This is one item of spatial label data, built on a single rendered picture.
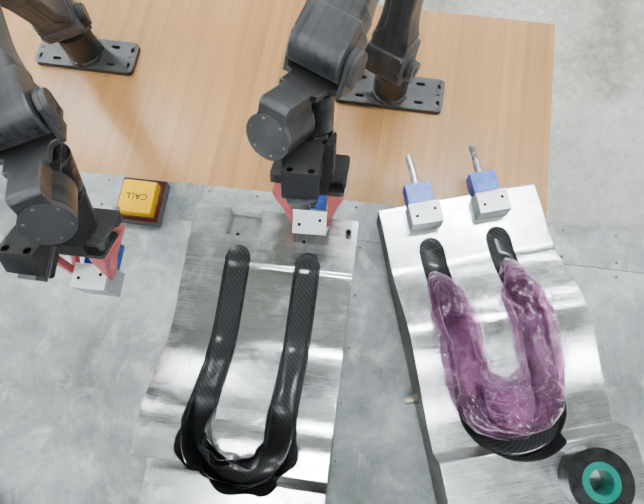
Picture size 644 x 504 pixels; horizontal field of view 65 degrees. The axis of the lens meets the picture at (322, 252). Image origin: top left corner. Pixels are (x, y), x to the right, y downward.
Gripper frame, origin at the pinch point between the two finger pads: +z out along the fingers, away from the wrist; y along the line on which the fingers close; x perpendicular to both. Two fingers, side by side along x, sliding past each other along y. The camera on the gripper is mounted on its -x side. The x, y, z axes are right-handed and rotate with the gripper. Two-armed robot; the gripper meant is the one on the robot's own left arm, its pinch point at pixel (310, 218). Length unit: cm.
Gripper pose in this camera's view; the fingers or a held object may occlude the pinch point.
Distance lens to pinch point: 73.6
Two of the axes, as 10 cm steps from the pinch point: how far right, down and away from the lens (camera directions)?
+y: 9.9, 0.9, -0.7
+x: 1.1, -6.4, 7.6
